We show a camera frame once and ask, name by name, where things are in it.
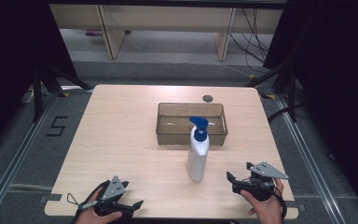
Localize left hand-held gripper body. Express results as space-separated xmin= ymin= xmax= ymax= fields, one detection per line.
xmin=92 ymin=175 xmax=134 ymax=218

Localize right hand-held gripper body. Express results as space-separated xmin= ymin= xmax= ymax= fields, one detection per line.
xmin=232 ymin=161 xmax=290 ymax=202

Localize white pump bottle blue cap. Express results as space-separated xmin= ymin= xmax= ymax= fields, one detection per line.
xmin=186 ymin=116 xmax=211 ymax=183

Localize clear brown plastic bin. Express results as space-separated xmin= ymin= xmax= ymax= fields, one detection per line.
xmin=155 ymin=102 xmax=229 ymax=147

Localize person's left hand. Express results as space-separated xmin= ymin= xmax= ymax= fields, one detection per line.
xmin=76 ymin=186 xmax=124 ymax=224

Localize person's right hand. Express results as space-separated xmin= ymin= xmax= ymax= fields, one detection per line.
xmin=240 ymin=177 xmax=285 ymax=224

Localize black metal stand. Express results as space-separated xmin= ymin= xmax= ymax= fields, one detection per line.
xmin=31 ymin=62 xmax=92 ymax=123
xmin=245 ymin=62 xmax=302 ymax=124

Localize black curtain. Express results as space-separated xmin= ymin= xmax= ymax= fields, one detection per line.
xmin=262 ymin=0 xmax=358 ymax=218
xmin=0 ymin=0 xmax=78 ymax=157

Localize light wooden desk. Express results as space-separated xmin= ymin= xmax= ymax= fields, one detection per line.
xmin=48 ymin=4 xmax=287 ymax=62

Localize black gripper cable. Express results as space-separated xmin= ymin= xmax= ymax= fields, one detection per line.
xmin=273 ymin=186 xmax=289 ymax=221
xmin=66 ymin=179 xmax=111 ymax=224

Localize aluminium floor rail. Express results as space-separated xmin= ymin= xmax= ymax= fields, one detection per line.
xmin=0 ymin=92 xmax=62 ymax=224
xmin=274 ymin=92 xmax=348 ymax=224

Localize black floor cable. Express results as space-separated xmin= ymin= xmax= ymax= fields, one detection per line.
xmin=267 ymin=105 xmax=304 ymax=124

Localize thin white floor cable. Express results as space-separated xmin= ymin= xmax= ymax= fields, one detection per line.
xmin=218 ymin=63 xmax=254 ymax=77

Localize bundle of black cables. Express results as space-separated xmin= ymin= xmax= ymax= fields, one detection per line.
xmin=228 ymin=8 xmax=272 ymax=74

